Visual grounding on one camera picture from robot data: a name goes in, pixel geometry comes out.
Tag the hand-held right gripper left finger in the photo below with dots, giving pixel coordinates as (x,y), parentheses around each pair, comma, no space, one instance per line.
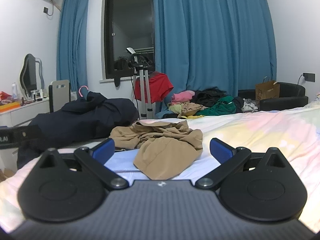
(103,150)

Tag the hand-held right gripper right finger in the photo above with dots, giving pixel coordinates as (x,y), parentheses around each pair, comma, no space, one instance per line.
(221,150)

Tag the khaki t-shirt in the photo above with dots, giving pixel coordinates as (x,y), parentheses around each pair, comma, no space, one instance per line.
(160,155)

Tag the pink clothes hanger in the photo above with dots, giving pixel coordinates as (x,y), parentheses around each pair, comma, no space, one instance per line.
(82,91)

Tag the white desk with clutter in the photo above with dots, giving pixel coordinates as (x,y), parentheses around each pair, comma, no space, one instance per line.
(22,115)

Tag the orange box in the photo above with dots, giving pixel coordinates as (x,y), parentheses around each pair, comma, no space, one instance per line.
(8,107)

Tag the dark navy coat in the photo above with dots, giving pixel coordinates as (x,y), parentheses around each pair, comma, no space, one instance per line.
(82,117)

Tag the green garment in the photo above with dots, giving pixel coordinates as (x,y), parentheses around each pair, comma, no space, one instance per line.
(222,107)

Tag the white bottle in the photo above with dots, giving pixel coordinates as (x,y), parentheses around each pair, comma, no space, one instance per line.
(15,91)

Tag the pastel bed sheet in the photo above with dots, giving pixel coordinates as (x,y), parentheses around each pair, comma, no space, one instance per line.
(262,130)

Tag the tan garment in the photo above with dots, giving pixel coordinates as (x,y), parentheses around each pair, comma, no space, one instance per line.
(191,107)

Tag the grey chair back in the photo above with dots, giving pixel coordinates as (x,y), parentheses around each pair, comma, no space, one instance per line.
(60,97)

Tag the wavy framed mirror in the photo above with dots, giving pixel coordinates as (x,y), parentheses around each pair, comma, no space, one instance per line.
(30,75)

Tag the yellow-green garment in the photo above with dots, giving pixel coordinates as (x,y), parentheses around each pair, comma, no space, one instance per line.
(175,108)

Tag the pink garment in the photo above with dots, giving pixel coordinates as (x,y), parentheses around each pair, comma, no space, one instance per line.
(182,96)

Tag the brown paper bag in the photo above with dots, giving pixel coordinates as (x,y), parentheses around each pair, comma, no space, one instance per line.
(267,90)

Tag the red garment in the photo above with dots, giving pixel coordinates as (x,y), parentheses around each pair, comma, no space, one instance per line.
(155,87)

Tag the black hanging bag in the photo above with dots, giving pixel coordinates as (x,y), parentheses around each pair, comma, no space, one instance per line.
(120,66)

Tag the black armchair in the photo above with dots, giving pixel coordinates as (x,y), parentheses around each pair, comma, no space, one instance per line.
(290,95)

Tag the narrow blue curtain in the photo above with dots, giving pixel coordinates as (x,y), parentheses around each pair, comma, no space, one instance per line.
(72,42)

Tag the wide blue curtain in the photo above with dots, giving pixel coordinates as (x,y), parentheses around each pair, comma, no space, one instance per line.
(212,42)

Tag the dark window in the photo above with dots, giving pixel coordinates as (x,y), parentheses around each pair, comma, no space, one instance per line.
(130,25)

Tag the black wall charger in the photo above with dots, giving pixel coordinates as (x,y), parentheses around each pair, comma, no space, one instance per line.
(309,77)

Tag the small black wall box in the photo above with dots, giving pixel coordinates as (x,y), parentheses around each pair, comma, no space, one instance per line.
(46,10)

